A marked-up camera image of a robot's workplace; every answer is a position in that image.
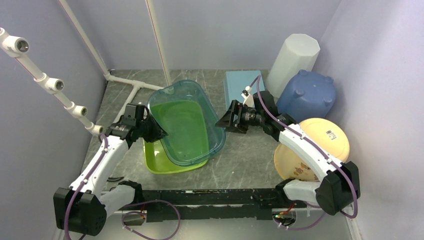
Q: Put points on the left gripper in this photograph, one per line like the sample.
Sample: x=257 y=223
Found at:
x=158 y=132

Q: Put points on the cream cartoon bucket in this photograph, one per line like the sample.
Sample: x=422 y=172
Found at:
x=306 y=156

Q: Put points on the dark green basket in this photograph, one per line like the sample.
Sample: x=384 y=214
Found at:
x=184 y=111

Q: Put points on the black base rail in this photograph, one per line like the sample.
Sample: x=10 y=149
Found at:
x=204 y=204

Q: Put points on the white PVC pipe frame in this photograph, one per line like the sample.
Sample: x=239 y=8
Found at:
x=56 y=86

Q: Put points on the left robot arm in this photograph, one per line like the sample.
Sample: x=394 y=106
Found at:
x=82 y=207

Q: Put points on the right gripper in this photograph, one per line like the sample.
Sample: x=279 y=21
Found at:
x=237 y=109

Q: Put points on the white octagonal bin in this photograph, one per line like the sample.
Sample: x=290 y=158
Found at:
x=298 y=52

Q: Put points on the blue bucket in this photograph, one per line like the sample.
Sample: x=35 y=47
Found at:
x=308 y=94

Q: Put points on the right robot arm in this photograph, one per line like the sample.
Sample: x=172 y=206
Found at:
x=337 y=185

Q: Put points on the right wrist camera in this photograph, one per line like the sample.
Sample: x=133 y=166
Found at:
x=248 y=99

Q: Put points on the light blue perforated basket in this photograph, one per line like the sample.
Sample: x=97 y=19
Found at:
x=235 y=82

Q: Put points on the lime green basket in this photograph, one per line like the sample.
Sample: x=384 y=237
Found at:
x=157 y=162

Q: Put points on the black flat handle piece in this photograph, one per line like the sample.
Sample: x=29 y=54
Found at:
x=115 y=179

